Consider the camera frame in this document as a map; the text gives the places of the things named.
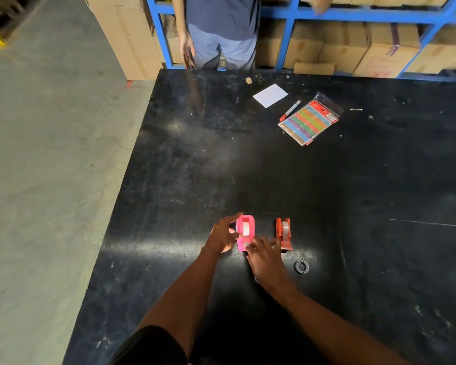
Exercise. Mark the person's right thumb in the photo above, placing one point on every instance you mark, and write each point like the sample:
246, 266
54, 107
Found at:
250, 255

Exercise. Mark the red marker pen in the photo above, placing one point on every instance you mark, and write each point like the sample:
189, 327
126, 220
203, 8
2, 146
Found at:
290, 110

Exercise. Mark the packet of colourful strips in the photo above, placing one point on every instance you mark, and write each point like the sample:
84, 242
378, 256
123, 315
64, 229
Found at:
307, 121

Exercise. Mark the person's left thumb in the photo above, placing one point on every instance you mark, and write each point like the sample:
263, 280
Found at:
232, 235

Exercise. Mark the clear tape roll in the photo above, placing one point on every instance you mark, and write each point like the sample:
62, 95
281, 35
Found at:
285, 228
246, 228

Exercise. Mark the person's left hand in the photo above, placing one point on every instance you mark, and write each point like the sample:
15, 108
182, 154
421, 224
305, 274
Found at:
218, 239

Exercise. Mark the person's left forearm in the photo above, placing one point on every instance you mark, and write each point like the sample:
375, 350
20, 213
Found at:
184, 296

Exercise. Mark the person's right hand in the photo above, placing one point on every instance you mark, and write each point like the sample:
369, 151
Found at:
268, 264

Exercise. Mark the white paper card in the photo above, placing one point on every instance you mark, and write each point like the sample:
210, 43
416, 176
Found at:
269, 95

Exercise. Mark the person's right forearm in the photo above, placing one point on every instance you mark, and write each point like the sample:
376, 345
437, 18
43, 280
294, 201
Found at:
326, 326

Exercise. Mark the pink tape dispenser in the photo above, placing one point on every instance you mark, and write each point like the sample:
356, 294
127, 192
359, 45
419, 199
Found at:
251, 224

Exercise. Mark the blue metal shelf rack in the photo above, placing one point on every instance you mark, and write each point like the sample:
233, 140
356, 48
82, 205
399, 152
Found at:
364, 15

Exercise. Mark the large cardboard box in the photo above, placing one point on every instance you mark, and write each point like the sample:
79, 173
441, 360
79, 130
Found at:
125, 37

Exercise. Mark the orange tape dispenser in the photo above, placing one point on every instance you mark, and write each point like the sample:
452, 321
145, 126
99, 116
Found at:
279, 228

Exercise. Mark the row of cardboard boxes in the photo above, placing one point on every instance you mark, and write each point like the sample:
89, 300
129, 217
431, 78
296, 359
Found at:
342, 47

